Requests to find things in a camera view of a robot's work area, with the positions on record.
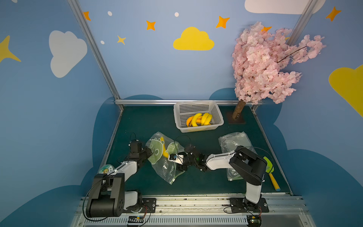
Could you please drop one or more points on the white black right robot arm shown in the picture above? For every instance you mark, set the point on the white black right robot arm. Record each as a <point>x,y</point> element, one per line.
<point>245,162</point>

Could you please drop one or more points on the aluminium left frame rail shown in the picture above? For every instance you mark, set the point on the aluminium left frame rail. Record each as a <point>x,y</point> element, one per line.
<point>104,126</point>

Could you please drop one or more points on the artificial pink blossom tree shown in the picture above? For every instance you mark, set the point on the artificial pink blossom tree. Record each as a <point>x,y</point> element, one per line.
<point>259,58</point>

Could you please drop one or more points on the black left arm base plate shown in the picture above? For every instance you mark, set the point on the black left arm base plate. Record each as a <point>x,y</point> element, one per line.
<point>145,205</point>

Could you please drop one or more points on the aluminium back frame rail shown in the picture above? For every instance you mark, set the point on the aluminium back frame rail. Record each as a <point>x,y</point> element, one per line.
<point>169,102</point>

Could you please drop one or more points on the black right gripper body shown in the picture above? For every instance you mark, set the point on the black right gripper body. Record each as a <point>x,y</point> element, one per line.
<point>185,158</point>

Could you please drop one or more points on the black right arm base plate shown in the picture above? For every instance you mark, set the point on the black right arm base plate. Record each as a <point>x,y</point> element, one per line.
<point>242,205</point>

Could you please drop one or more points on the right circuit board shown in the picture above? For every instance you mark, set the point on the right circuit board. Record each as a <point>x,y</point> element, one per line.
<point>253,221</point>

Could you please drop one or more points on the green printed zip-top bag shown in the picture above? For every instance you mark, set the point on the green printed zip-top bag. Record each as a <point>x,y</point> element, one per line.
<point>164,168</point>

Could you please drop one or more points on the circuit board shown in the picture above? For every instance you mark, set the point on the circuit board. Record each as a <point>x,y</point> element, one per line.
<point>253,221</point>
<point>135,220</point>

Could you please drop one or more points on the orange banana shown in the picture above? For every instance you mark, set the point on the orange banana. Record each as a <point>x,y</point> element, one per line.
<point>189,121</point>
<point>198,121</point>

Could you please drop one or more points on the dark square tree base plate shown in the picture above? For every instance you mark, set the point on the dark square tree base plate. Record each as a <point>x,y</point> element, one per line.
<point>238,120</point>

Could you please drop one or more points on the green toy shovel yellow handle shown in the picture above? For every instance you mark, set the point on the green toy shovel yellow handle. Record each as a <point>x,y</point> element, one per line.
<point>269,171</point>

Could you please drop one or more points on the clear zip-top bag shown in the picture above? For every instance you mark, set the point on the clear zip-top bag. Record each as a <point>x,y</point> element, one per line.
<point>229,143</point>

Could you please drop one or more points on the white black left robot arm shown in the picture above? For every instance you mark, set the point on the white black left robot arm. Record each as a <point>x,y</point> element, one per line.
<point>107,197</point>

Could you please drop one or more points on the yellow banana bunch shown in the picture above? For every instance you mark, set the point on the yellow banana bunch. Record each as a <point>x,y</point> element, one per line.
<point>206,119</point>
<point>165,153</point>

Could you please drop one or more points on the aluminium front rail bed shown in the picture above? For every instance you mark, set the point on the aluminium front rail bed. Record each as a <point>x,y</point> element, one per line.
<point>210,210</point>

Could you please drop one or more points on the aluminium frame rail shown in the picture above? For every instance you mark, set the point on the aluminium frame rail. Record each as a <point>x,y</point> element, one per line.
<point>104,126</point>
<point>169,102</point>

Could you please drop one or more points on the left circuit board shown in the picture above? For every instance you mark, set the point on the left circuit board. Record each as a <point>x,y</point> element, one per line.
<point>135,220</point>

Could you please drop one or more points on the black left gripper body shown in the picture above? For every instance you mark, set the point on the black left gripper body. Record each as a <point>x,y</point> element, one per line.
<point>145,152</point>

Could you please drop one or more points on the white perforated plastic basket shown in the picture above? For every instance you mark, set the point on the white perforated plastic basket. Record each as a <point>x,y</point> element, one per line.
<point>184,110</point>

